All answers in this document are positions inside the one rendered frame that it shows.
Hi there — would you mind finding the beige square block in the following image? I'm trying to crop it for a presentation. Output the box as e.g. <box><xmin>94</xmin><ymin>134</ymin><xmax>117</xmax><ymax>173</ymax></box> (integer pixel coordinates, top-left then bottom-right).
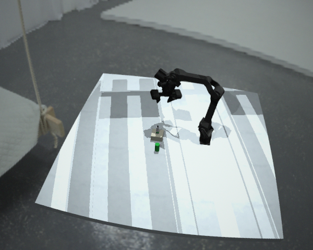
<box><xmin>151</xmin><ymin>129</ymin><xmax>164</xmax><ymax>142</ymax></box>

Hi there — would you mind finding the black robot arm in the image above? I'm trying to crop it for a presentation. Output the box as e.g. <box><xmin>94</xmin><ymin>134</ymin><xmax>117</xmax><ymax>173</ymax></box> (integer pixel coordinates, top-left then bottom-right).
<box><xmin>154</xmin><ymin>68</ymin><xmax>225</xmax><ymax>145</ymax></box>

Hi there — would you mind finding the green marker cap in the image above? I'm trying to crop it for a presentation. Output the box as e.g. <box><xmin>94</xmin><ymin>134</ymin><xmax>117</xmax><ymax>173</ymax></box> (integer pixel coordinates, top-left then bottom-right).
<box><xmin>155</xmin><ymin>143</ymin><xmax>160</xmax><ymax>152</ymax></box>

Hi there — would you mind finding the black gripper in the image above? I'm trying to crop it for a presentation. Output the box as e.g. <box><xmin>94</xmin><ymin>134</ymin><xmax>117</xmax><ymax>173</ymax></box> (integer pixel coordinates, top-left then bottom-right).
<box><xmin>150</xmin><ymin>84</ymin><xmax>182</xmax><ymax>103</ymax></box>

